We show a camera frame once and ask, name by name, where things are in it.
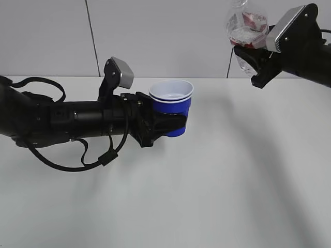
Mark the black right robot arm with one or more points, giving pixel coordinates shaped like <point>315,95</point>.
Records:
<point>310,61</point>

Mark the clear Wahaha water bottle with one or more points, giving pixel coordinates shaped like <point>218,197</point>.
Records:
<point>246,24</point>

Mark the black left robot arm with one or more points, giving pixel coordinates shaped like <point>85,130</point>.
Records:
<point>45,122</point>

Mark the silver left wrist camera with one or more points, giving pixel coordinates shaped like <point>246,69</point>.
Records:
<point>117,73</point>

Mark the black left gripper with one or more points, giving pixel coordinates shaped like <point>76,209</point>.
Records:
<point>145,126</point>

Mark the white-rimmed paper cup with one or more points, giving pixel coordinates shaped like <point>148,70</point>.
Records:
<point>171,90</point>

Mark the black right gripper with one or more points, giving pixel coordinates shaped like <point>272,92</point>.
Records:
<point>266,64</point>

